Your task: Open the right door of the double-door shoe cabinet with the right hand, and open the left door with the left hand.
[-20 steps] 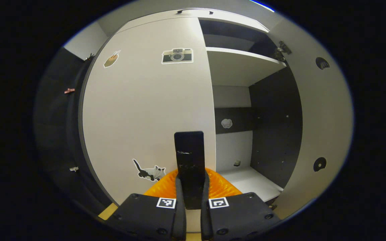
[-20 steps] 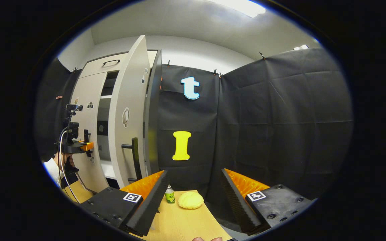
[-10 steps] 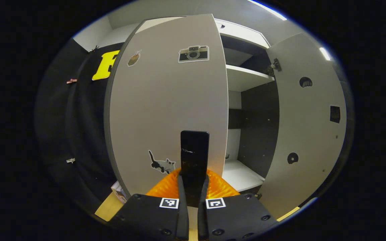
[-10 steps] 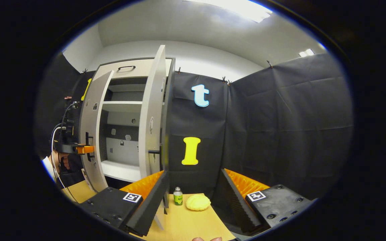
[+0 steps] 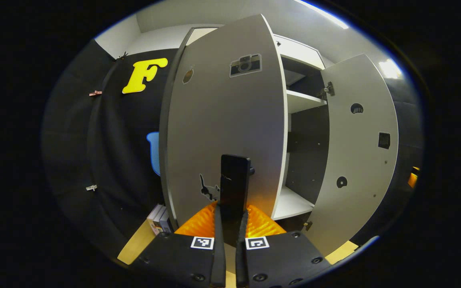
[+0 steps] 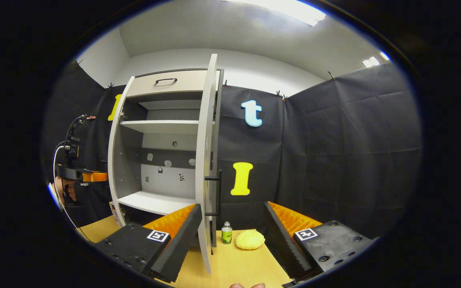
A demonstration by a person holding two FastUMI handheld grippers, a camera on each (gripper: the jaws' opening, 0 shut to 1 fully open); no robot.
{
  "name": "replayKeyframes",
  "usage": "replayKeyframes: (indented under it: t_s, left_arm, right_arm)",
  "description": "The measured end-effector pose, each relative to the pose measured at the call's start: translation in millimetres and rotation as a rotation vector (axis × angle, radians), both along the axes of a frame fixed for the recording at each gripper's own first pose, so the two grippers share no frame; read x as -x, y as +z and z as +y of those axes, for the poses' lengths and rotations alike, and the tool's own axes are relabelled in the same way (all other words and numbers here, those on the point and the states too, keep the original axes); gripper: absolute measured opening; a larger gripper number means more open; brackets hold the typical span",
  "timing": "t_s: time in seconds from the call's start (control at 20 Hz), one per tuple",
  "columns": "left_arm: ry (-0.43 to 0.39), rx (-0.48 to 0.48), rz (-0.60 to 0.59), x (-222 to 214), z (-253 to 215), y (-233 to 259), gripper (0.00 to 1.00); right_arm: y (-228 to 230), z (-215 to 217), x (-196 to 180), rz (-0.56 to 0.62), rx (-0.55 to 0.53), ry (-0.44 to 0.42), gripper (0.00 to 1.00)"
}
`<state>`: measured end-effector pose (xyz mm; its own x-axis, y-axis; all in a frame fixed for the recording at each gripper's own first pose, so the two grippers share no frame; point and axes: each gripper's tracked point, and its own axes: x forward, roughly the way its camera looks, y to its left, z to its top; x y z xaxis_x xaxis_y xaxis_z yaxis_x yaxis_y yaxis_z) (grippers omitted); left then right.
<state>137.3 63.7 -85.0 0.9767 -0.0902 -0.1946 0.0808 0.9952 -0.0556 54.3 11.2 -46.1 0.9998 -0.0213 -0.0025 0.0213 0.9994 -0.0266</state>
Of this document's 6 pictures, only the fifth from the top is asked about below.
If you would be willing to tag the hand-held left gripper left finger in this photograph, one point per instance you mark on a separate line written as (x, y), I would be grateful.
(218, 256)

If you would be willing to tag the small ceiling light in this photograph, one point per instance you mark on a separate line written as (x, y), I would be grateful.
(389, 68)

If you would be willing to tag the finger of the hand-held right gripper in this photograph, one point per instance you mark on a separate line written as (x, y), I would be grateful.
(413, 179)

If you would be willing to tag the shoe cabinet door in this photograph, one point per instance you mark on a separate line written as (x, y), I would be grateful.
(222, 112)
(358, 160)

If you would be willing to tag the white clip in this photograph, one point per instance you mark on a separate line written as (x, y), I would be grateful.
(91, 187)

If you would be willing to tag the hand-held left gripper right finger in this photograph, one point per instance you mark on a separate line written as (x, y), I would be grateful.
(241, 260)

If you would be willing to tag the black clip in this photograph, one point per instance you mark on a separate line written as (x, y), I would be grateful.
(122, 56)

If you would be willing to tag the grey double-door shoe cabinet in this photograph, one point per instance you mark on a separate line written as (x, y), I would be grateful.
(306, 152)

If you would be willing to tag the grey book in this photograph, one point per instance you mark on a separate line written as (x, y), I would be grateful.
(166, 224)

